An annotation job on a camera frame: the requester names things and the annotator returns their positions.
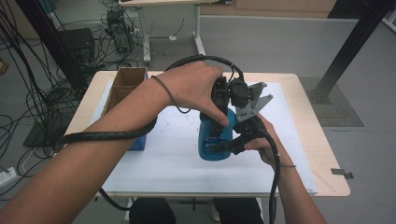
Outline white table mat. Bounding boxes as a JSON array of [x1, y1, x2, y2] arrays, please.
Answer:
[[90, 78, 318, 195]]

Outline grey floor mat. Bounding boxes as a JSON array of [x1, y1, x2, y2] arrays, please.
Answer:
[[298, 77, 365, 128]]

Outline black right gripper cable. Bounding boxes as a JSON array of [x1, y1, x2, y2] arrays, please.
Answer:
[[253, 125, 282, 224]]

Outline black tape strip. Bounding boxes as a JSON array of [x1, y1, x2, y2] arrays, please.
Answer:
[[330, 167, 355, 180]]

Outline black floor base plate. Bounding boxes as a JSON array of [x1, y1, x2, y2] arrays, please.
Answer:
[[22, 120, 76, 148]]

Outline person's dark trousers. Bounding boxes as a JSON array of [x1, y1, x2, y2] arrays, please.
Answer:
[[129, 197, 265, 224]]

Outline black box on floor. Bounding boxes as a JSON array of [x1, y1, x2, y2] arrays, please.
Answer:
[[57, 27, 96, 63]]

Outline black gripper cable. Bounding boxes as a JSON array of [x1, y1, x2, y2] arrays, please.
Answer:
[[54, 54, 246, 213], [253, 125, 282, 224]]

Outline blue cardboard box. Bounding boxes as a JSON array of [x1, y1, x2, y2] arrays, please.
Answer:
[[101, 66, 149, 152]]

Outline white-legged background desk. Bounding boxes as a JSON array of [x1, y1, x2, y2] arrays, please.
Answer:
[[118, 0, 233, 64]]

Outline person's left hand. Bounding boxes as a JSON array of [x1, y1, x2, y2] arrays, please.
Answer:
[[151, 60, 231, 128]]

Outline white power strip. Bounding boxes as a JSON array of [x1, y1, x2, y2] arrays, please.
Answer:
[[0, 166, 18, 188]]

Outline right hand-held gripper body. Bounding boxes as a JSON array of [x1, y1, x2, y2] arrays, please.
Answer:
[[225, 94, 275, 156]]

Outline black computer tower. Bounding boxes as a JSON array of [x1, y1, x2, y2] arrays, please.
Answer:
[[106, 8, 134, 54]]

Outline blue plastic bottle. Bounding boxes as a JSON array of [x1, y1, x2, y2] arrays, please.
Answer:
[[197, 106, 238, 162]]

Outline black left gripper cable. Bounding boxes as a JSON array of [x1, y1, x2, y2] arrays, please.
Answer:
[[54, 54, 246, 213]]

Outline black metal frame post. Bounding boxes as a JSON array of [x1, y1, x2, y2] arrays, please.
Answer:
[[307, 0, 396, 105], [15, 0, 85, 91]]

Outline person's right hand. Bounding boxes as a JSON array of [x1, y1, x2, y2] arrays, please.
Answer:
[[243, 113, 295, 170]]

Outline tangle of black floor cables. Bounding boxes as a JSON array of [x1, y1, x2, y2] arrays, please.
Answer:
[[0, 0, 138, 200]]

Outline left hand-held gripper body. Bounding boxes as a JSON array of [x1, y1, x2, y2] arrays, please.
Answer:
[[210, 76, 269, 110]]

